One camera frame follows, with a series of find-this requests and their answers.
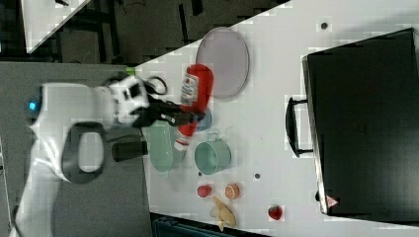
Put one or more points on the toy peeled banana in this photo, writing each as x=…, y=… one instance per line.
x=222, y=214

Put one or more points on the dark blue storage crate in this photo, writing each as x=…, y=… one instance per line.
x=170, y=227

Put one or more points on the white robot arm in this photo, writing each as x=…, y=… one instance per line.
x=70, y=122

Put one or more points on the green perforated colander basket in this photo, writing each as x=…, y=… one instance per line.
x=160, y=139

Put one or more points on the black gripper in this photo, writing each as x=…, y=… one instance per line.
x=165, y=111

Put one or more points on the blue bowl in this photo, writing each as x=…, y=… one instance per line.
x=205, y=123

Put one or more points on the green mug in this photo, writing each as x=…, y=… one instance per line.
x=212, y=155

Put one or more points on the black toaster oven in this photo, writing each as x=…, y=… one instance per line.
x=362, y=102

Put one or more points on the red toy tomato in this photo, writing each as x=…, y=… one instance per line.
x=204, y=191

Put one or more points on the green marker bottle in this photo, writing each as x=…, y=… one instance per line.
x=130, y=70

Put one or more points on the black cylinder post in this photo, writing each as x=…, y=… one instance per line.
x=128, y=150

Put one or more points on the toy strawberry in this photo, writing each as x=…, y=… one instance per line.
x=275, y=212

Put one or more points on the red plush ketchup bottle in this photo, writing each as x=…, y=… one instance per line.
x=195, y=95

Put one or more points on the grey round plate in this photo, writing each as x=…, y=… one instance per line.
x=226, y=54

